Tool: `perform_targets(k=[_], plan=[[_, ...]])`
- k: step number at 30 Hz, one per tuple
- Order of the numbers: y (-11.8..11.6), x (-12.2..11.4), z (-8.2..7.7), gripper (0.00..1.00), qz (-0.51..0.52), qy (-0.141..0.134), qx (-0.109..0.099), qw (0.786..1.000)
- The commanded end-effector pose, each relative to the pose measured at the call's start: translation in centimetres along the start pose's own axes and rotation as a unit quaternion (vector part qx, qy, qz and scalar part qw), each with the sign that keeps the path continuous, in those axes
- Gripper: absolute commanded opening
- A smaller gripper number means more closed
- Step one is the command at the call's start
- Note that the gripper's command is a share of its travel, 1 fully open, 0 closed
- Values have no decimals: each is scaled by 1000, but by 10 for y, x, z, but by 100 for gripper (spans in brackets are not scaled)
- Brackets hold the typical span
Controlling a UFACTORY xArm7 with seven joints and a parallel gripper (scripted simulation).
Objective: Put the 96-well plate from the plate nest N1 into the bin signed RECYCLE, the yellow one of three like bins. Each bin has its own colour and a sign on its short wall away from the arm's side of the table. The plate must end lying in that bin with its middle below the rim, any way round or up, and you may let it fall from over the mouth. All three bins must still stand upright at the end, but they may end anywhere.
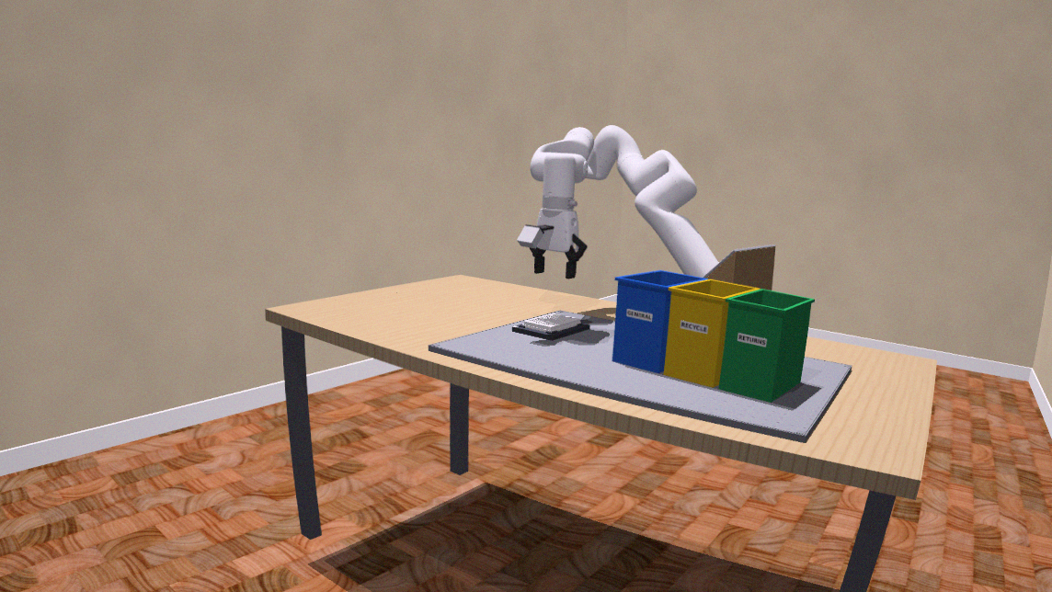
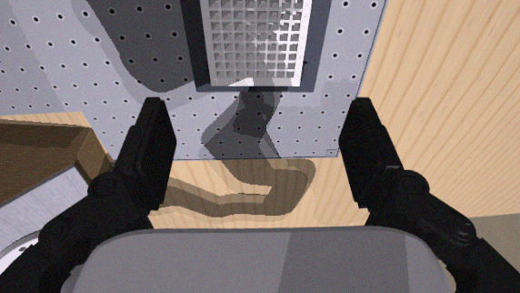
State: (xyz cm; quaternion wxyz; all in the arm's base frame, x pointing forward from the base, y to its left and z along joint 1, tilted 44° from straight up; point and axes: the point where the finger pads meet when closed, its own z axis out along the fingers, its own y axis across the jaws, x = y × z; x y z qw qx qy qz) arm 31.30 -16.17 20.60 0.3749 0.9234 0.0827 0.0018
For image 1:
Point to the yellow recycle bin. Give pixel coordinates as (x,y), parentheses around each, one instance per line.
(697,330)

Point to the blue general waste bin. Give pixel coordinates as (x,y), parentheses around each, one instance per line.
(642,318)

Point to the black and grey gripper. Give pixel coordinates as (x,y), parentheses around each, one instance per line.
(559,239)

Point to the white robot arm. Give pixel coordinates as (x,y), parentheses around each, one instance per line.
(559,165)

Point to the green bin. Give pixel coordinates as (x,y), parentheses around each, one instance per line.
(765,343)

